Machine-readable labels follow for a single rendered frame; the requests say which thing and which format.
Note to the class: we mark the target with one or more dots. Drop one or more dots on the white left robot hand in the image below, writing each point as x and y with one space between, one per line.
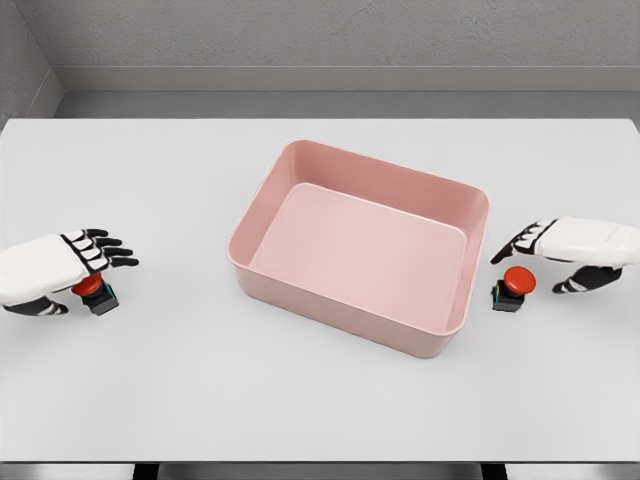
45 267

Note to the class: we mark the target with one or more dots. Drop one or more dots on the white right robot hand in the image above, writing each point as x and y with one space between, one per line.
575 240

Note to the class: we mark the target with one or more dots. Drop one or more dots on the red button industrial switch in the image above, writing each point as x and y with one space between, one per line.
515 287
97 292

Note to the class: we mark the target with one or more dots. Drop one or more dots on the pink rectangular plastic basket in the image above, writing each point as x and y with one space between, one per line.
360 250

